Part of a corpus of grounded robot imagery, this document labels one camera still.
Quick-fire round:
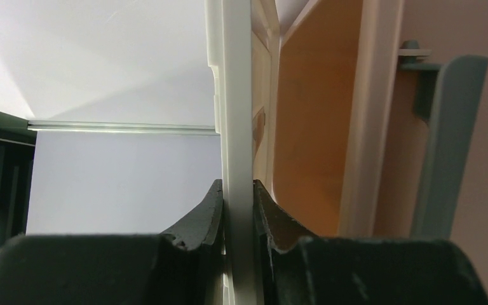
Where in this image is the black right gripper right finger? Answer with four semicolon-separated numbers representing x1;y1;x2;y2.
254;180;488;304

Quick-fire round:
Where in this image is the aluminium frame rail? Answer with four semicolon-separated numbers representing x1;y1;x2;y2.
27;121;219;136

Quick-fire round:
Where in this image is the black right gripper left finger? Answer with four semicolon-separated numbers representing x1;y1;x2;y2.
0;180;224;304

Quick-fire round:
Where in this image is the grey bin latch handle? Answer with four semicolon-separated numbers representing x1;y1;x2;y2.
398;40;488;239

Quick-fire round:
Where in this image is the white plastic lid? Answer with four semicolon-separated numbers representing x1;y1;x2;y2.
205;1;258;304

